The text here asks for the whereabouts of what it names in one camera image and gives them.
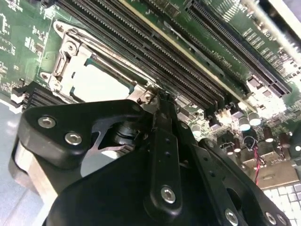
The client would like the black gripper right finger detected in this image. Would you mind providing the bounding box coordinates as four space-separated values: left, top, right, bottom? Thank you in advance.
162 93 290 226

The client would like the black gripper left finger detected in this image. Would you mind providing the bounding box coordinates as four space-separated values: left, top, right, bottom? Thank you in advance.
8 91 183 217

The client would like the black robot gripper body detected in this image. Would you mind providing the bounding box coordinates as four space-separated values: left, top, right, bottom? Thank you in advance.
43 117 226 226

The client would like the silver CPU plate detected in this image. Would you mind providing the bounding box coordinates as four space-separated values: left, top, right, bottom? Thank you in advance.
70 62 138 103

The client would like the metal socket cover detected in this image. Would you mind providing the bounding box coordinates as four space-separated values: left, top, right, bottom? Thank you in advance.
53 28 157 104

